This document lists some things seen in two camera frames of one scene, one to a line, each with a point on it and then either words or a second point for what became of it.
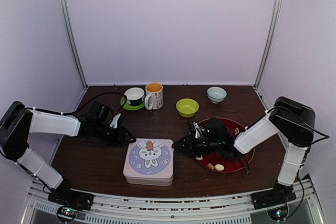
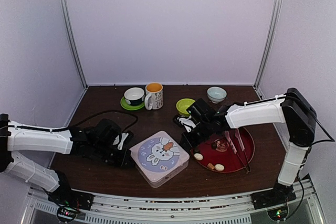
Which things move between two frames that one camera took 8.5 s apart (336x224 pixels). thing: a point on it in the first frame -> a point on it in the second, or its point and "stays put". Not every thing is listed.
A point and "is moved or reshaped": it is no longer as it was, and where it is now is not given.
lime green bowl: [187, 107] stays put
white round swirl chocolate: [219, 167] stays put
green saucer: [128, 106] stays put
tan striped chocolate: [210, 166] stays put
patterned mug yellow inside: [154, 97] stays put
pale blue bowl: [216, 94] stays put
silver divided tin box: [167, 181] -> [155, 184]
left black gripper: [121, 139] -> [126, 153]
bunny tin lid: [150, 158] is moved or reshaped
